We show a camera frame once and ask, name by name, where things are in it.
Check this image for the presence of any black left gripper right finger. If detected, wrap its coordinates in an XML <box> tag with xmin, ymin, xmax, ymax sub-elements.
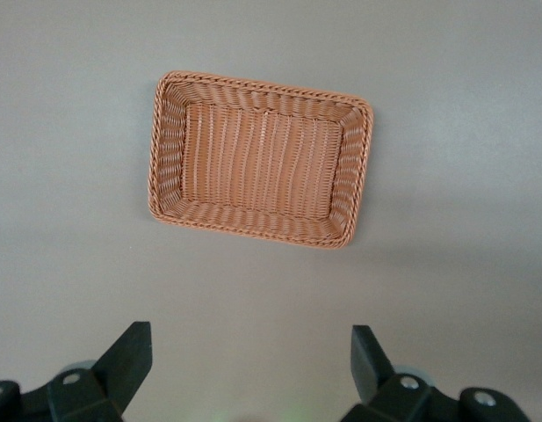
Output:
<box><xmin>340</xmin><ymin>324</ymin><xmax>529</xmax><ymax>422</ymax></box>

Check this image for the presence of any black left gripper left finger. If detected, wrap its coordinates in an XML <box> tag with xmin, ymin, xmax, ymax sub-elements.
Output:
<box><xmin>0</xmin><ymin>321</ymin><xmax>154</xmax><ymax>422</ymax></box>

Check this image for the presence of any brown wicker basket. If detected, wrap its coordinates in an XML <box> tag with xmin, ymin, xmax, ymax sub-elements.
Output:
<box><xmin>146</xmin><ymin>69</ymin><xmax>376</xmax><ymax>251</ymax></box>

